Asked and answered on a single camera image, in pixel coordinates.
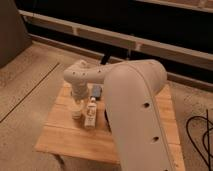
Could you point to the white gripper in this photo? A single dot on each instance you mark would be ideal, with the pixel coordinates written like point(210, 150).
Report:
point(79, 91)

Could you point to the white ceramic cup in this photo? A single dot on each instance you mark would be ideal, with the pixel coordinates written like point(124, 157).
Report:
point(77, 108)

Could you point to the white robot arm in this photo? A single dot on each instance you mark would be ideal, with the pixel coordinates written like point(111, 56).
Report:
point(129, 90)

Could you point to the black ceramic bowl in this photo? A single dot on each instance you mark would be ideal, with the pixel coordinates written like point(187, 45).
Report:
point(106, 117)

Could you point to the blue grey rectangular block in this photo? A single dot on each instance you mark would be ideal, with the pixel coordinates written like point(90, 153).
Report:
point(96, 91)

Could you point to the white plastic bottle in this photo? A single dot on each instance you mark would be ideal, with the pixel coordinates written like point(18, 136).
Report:
point(91, 113)

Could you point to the wooden slatted table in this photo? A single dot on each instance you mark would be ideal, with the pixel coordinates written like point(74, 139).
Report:
point(64, 136)

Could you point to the grey sofa corner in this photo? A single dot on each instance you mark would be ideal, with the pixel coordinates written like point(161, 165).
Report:
point(14, 37)

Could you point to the black foot near rail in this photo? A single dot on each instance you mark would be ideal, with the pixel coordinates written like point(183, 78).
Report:
point(105, 58)

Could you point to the white window rail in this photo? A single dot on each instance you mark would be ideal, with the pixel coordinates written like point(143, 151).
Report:
point(170, 52)

